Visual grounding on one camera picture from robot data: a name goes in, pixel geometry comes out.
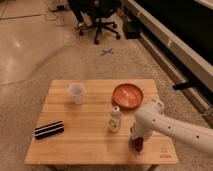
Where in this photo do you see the long white counter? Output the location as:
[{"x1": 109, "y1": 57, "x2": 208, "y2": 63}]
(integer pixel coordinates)
[{"x1": 124, "y1": 0, "x2": 213, "y2": 117}]

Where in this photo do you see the wooden table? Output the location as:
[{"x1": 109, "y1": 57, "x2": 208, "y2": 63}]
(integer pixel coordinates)
[{"x1": 25, "y1": 79, "x2": 177, "y2": 166}]

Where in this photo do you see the blue sponge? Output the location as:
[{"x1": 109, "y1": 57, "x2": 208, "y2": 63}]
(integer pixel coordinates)
[{"x1": 128, "y1": 133, "x2": 134, "y2": 149}]

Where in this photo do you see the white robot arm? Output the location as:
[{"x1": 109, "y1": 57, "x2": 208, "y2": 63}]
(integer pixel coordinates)
[{"x1": 130, "y1": 99, "x2": 213, "y2": 157}]

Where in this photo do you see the black office chair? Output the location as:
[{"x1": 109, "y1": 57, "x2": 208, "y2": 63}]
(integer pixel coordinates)
[{"x1": 67, "y1": 0, "x2": 121, "y2": 45}]

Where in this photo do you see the orange bowl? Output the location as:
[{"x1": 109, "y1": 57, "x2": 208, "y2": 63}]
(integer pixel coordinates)
[{"x1": 112, "y1": 83, "x2": 144, "y2": 109}]

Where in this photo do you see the small clear bottle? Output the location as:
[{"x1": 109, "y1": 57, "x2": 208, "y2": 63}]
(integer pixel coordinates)
[{"x1": 108, "y1": 106, "x2": 122, "y2": 133}]

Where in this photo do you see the black white striped box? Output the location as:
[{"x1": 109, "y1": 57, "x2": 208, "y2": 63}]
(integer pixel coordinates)
[{"x1": 34, "y1": 121, "x2": 64, "y2": 140}]

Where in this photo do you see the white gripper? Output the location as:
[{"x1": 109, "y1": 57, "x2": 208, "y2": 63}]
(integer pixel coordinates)
[{"x1": 130, "y1": 122, "x2": 153, "y2": 141}]

